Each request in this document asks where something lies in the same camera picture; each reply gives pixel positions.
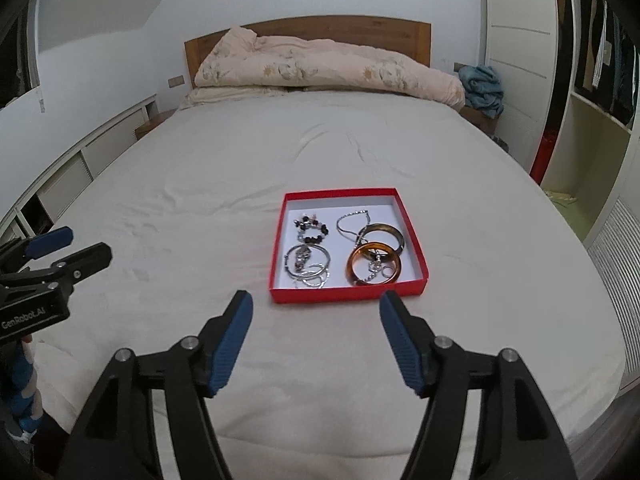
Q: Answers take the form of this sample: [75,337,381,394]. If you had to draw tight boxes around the cream pillow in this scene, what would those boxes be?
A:
[178,85,289,110]

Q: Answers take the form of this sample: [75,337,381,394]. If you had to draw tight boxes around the silver chain necklace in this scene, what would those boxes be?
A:
[335,208,374,246]

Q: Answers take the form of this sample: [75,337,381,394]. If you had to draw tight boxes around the red paper bag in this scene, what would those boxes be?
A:
[530,132,554,185]

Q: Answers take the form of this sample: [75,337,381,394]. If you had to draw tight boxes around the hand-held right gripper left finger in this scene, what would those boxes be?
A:
[57,290,254,480]

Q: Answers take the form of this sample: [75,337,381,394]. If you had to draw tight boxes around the dark window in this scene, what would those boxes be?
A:
[0,0,41,112]

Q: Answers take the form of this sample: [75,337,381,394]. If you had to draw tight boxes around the low white cabinet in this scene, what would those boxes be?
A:
[0,94,159,257]

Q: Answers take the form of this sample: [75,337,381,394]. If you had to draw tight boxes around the beige floral quilt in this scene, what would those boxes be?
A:
[193,25,467,111]

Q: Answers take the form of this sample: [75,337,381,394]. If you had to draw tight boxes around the red jewelry box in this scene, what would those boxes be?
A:
[268,187,431,306]

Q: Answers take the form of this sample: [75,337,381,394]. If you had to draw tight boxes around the thin silver hoop bracelet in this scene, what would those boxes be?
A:
[298,267,332,290]

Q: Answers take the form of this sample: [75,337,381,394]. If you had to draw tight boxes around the dark bangle bracelet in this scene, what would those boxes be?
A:
[358,222,406,256]

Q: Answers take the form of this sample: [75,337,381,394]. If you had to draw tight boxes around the white wardrobe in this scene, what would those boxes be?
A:
[481,0,640,403]

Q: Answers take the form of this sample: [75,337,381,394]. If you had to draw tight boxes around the wooden headboard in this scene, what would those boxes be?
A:
[183,18,433,92]

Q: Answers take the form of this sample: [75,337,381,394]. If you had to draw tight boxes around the folded pale green cloth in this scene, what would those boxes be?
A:
[542,187,577,207]

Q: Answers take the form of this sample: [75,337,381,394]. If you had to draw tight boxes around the silver bangle bracelet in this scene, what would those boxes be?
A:
[283,242,332,281]

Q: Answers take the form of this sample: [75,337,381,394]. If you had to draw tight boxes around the wooden nightstand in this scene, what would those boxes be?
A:
[134,109,176,140]
[459,104,496,136]

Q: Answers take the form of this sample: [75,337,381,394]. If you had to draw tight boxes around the black beaded bracelet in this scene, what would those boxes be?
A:
[293,213,331,245]

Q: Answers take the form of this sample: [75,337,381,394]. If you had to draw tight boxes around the blue clothes pile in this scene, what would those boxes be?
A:
[458,63,505,120]

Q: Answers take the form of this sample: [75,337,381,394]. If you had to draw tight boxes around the amber bangle bracelet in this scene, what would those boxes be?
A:
[345,242,403,288]

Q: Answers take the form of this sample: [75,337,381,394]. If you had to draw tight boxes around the silver ball chain with ring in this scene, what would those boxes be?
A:
[357,252,397,286]

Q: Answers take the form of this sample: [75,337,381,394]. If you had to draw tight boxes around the row of hanging clothes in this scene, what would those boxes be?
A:
[571,0,640,127]

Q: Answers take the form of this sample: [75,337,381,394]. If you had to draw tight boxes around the person's left hand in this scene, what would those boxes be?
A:
[0,336,46,444]

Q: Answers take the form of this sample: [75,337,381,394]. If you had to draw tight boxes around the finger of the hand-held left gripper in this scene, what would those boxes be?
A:
[0,226,75,274]
[10,242,114,293]

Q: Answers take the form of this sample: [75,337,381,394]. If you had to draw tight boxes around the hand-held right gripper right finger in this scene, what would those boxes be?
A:
[379,290,573,480]

